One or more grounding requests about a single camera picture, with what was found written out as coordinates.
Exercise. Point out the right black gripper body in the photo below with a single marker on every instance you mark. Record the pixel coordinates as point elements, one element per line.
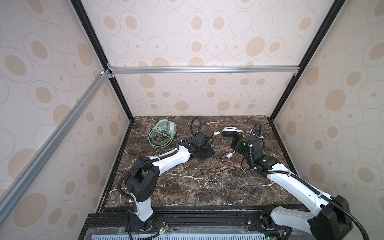
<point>241,146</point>

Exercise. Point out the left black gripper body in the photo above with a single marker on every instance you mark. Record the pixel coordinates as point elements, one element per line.
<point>205,153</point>

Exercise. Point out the white black headphones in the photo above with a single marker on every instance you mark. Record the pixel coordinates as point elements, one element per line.
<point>229,132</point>

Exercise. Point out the mint green headphones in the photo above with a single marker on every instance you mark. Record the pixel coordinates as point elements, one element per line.
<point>163,134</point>

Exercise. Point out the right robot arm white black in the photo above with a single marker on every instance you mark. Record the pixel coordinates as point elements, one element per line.
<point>328,218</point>

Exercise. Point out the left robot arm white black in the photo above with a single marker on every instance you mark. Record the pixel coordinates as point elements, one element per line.
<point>139,183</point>

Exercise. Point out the horizontal aluminium frame bar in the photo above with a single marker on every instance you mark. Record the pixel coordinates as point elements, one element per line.
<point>205,70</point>

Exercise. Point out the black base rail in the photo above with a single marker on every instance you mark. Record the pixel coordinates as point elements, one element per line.
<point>184,220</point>

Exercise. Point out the left slanted aluminium frame bar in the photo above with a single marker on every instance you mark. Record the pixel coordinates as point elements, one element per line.
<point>20,185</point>

